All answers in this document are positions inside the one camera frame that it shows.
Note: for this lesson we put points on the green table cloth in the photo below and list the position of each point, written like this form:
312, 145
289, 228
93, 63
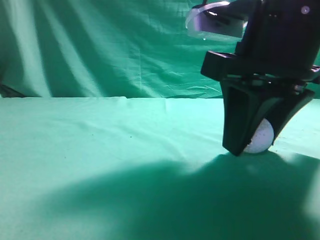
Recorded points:
151, 169

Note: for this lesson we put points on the green backdrop curtain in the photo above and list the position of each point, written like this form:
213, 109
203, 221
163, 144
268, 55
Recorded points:
102, 49

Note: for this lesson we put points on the white golf ball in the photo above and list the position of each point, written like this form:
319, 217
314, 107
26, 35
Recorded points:
262, 138

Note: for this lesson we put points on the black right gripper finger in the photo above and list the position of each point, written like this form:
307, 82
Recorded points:
283, 112

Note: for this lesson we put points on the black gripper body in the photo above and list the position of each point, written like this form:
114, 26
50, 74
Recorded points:
281, 39

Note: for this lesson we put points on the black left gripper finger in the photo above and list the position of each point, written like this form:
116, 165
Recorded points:
245, 107

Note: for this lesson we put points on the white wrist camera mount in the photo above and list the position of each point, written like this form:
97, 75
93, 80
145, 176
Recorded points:
225, 17

